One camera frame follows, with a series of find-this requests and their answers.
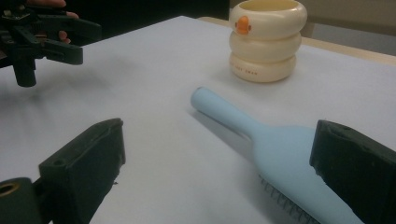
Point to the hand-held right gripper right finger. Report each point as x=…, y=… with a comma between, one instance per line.
x=358, y=174

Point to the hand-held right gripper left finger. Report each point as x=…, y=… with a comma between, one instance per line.
x=84, y=168

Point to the clear plastic test tube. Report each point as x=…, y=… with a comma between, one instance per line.
x=280, y=149

